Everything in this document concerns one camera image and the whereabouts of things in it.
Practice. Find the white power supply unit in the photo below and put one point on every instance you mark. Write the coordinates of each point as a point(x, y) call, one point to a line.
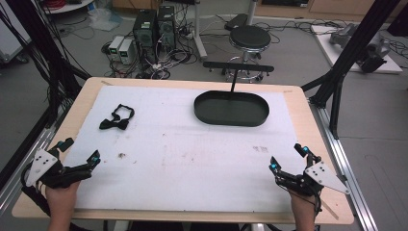
point(126, 51)
point(115, 46)

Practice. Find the black bow tie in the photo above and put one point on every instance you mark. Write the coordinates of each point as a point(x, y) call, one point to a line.
point(119, 122)

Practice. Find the grey machine part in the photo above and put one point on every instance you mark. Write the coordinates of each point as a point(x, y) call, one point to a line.
point(375, 51)

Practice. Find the round white table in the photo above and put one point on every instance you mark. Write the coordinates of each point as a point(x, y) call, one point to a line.
point(69, 6)

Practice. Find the person's right hand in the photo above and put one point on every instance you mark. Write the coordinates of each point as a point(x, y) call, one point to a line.
point(303, 205)

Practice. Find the black oval tray stand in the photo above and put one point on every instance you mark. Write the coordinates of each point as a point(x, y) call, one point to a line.
point(231, 110)

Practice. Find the clear plastic bag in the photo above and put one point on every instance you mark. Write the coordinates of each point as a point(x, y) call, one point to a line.
point(104, 19)

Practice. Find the white floor board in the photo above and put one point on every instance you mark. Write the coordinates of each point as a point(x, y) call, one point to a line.
point(327, 48)

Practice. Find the white table mat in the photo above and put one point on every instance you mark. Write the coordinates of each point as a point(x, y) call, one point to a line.
point(183, 160)

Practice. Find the person's left hand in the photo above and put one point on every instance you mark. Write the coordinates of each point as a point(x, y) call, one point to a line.
point(62, 197)

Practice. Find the black foot pedal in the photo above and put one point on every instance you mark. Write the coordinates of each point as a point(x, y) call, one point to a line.
point(235, 21)

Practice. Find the black round stool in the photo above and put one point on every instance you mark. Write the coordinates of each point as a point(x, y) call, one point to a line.
point(250, 38)

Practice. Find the black computer tower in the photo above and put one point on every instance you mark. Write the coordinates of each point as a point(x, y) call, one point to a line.
point(145, 30)
point(166, 27)

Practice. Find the white metal stand leg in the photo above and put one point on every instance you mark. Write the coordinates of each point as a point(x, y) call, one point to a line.
point(199, 32)

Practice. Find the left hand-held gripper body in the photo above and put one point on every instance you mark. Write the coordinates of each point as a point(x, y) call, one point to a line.
point(43, 163)

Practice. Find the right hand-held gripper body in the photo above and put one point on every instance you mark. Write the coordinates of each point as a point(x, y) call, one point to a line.
point(324, 175)

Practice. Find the black metal frame strut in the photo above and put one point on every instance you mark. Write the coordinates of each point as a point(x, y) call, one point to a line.
point(352, 54)
point(41, 48)

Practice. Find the aluminium rail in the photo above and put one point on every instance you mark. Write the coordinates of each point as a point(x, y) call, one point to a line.
point(22, 173)
point(344, 160)

